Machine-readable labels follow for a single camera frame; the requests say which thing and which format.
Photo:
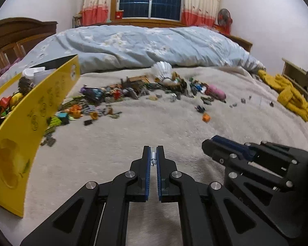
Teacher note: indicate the small white toy brick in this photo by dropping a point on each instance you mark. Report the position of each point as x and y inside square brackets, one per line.
[153, 159]

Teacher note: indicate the yellow fleece cloth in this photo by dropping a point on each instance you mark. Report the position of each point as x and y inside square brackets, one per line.
[290, 94]

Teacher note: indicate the small colourful box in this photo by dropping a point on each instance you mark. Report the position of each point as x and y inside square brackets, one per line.
[78, 20]

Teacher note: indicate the dark wooden headboard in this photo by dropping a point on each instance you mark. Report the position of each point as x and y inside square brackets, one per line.
[15, 38]

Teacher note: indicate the purple blanket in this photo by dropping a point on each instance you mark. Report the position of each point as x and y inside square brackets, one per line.
[0, 73]

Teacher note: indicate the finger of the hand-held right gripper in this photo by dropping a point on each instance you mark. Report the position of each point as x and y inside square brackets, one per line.
[215, 152]
[231, 144]

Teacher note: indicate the light wooden shelf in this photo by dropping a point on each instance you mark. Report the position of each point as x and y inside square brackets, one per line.
[295, 71]

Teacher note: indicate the pile of small toy bricks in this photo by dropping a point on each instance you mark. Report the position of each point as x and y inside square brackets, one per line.
[133, 87]

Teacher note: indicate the cream and red curtain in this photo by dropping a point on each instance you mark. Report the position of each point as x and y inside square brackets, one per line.
[97, 2]
[200, 0]

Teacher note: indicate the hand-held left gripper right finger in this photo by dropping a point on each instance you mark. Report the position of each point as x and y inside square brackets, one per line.
[159, 176]

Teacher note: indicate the heap of colourful toys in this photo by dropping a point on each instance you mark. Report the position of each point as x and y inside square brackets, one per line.
[10, 100]

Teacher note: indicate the pink plastic toy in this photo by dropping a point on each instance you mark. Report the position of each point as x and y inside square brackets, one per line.
[217, 91]

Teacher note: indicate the yellow toy storage box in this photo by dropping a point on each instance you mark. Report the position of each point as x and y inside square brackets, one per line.
[41, 112]

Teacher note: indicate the wooden framed window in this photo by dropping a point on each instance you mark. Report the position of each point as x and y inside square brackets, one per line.
[136, 0]

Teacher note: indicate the red standing fan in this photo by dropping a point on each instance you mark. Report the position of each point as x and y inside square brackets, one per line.
[223, 16]

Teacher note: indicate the white feather shuttlecock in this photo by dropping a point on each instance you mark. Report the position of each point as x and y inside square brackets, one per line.
[163, 70]

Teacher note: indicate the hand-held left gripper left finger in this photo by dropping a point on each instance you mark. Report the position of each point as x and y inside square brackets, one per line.
[148, 174]

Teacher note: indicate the small red box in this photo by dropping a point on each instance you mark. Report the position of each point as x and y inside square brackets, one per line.
[119, 14]

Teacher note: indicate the orange toy brick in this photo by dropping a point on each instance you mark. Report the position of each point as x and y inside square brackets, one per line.
[206, 117]

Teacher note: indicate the light blue floral duvet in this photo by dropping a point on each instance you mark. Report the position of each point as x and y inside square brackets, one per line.
[143, 46]

